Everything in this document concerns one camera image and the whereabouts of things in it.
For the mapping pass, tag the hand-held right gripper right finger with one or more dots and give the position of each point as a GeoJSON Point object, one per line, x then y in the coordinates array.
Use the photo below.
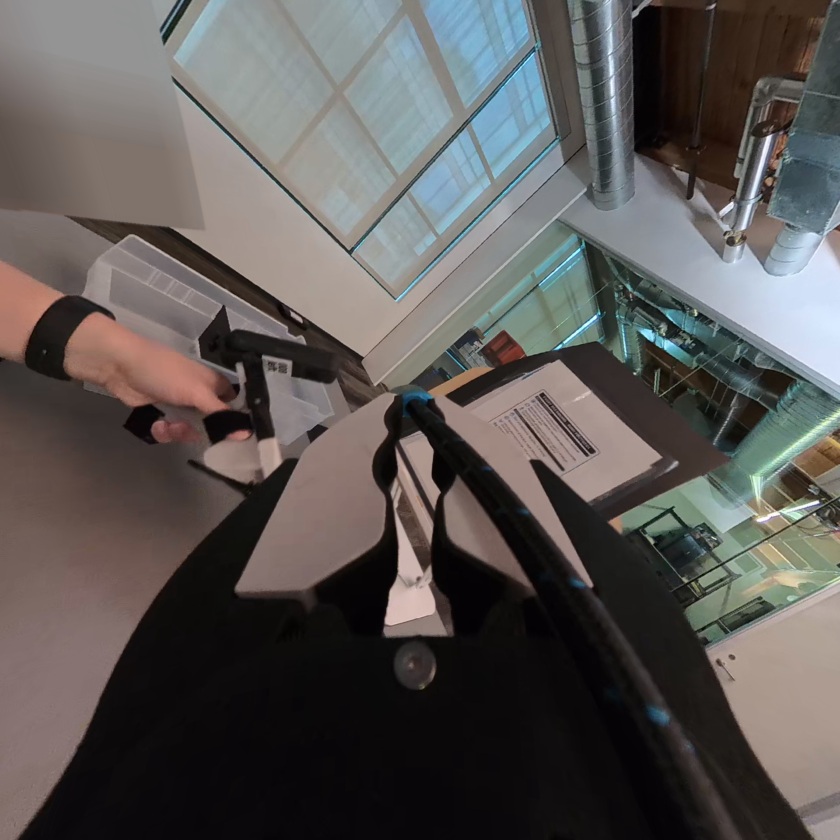
{"type": "Point", "coordinates": [479, 518]}

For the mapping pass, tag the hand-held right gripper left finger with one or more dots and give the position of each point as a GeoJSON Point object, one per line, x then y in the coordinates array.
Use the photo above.
{"type": "Point", "coordinates": [308, 525]}

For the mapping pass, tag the person's left forearm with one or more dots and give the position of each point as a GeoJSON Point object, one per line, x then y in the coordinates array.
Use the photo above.
{"type": "Point", "coordinates": [16, 308]}

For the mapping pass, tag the person's left hand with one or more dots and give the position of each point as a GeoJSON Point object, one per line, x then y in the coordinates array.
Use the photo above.
{"type": "Point", "coordinates": [131, 367]}

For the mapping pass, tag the white instruction sheet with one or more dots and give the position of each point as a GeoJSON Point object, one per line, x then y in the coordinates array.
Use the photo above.
{"type": "Point", "coordinates": [617, 459]}

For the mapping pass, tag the clear plastic bin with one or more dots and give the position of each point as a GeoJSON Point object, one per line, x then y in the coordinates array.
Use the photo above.
{"type": "Point", "coordinates": [151, 282]}

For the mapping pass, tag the large grid window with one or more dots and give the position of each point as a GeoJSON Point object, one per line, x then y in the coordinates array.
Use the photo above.
{"type": "Point", "coordinates": [367, 111]}

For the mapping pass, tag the shiny metal pipe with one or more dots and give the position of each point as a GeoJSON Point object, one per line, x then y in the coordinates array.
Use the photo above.
{"type": "Point", "coordinates": [754, 170]}

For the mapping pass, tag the thin black pipe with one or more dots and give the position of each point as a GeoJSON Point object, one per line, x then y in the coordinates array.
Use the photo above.
{"type": "Point", "coordinates": [701, 98]}

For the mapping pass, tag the silver spiral duct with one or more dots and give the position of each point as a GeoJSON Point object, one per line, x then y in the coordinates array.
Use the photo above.
{"type": "Point", "coordinates": [600, 98]}

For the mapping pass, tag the galvanized rectangular duct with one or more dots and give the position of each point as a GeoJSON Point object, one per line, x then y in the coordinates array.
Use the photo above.
{"type": "Point", "coordinates": [810, 118]}

